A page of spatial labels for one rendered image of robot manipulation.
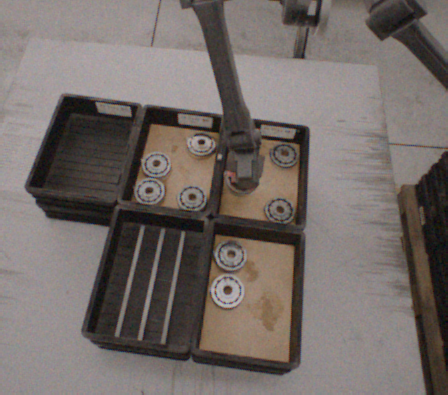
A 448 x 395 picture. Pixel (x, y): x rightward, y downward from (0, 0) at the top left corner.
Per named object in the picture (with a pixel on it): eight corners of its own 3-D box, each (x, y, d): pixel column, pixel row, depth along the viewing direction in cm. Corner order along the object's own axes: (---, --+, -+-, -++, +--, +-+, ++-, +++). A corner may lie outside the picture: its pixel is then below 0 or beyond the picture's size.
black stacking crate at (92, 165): (69, 112, 171) (62, 93, 161) (146, 123, 170) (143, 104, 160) (34, 205, 151) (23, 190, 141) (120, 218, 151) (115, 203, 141)
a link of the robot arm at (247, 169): (258, 125, 110) (224, 129, 112) (258, 168, 105) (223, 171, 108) (268, 147, 120) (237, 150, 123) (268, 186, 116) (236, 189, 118)
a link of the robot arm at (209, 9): (228, -40, 91) (178, -29, 94) (223, -34, 86) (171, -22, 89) (265, 138, 114) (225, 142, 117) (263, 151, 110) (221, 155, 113)
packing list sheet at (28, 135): (1, 116, 182) (0, 116, 181) (58, 121, 182) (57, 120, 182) (-26, 188, 165) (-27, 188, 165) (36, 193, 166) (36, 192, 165)
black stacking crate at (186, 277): (121, 219, 150) (116, 205, 141) (208, 231, 150) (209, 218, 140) (89, 343, 131) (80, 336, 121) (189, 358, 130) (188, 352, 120)
